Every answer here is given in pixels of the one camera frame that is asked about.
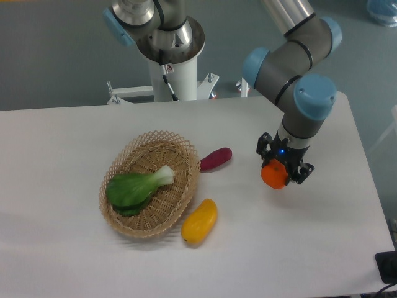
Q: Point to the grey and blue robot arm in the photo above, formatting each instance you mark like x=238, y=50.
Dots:
x=282, y=76

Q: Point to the green bok choy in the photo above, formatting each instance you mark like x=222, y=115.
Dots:
x=129, y=193

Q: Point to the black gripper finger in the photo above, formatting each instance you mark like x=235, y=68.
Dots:
x=299, y=172
x=263, y=148

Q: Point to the purple sweet potato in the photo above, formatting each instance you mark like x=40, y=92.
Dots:
x=216, y=159

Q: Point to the yellow mango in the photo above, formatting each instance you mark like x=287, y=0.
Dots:
x=200, y=222

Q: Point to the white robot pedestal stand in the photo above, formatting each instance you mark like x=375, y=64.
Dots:
x=172, y=62

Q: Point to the orange fruit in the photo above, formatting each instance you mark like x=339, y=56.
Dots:
x=274, y=174

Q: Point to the woven wicker basket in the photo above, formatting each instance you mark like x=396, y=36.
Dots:
x=146, y=154

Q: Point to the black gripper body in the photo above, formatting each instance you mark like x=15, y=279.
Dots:
x=292, y=159

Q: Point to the blue object top right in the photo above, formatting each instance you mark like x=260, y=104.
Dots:
x=383, y=11

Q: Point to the black device at table edge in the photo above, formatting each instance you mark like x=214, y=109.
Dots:
x=386, y=263

